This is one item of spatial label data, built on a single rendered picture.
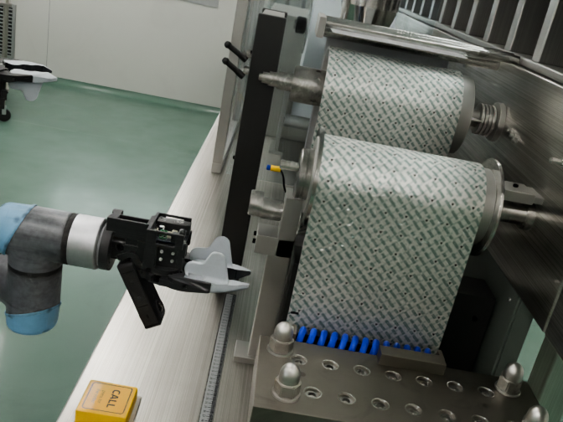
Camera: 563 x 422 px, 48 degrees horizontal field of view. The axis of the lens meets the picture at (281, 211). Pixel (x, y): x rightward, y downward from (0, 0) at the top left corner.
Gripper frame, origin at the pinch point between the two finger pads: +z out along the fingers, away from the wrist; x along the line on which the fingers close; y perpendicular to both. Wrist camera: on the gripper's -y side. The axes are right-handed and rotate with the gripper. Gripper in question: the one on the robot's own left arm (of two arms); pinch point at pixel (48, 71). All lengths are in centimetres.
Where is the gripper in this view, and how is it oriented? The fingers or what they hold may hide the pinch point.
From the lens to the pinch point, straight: 141.3
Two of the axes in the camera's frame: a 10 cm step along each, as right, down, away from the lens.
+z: 8.2, -0.5, 5.6
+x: 5.0, 5.2, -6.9
